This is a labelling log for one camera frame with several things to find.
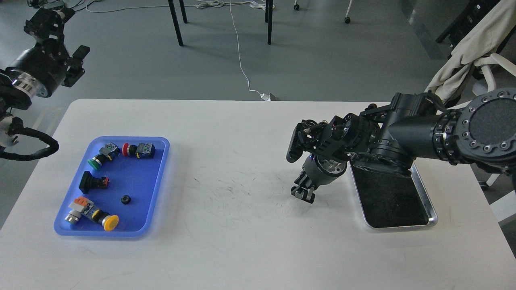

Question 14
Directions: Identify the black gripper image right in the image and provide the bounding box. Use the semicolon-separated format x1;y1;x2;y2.
291;155;347;204

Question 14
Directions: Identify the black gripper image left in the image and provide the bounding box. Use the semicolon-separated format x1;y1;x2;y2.
6;7;91;97

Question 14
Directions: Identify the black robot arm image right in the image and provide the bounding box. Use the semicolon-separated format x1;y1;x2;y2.
286;88;516;203

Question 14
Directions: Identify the silver metal tray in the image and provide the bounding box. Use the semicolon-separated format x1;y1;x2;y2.
351;164;438;231

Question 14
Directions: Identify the blue plastic tray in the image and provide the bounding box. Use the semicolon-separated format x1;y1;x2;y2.
54;136;170;238

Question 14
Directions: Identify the white power adapter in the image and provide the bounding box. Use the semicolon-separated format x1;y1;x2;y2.
260;93;279;102

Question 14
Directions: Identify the black table leg left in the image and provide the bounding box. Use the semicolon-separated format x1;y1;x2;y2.
167;0;188;47

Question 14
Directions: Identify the black table leg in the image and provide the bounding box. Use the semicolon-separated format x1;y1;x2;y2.
167;0;188;47
265;0;273;45

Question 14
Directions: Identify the black square push button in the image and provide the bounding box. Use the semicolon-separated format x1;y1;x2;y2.
79;171;110;194

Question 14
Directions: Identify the silver orange push button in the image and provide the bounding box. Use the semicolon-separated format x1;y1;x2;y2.
65;196;94;224

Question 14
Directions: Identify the black table leg right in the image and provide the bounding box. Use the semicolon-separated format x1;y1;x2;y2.
265;0;273;45

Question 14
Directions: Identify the black cable on floor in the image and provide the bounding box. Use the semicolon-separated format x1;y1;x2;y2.
26;0;95;15

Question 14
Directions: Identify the green push button switch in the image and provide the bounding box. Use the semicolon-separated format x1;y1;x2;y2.
88;142;121;170

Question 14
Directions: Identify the red push button switch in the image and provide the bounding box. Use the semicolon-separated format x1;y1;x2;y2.
121;143;156;159

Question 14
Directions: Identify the white cable on floor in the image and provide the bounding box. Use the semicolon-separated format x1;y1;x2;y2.
195;0;275;97

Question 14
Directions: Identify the yellow push button switch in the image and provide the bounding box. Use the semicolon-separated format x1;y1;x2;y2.
83;208;119;232

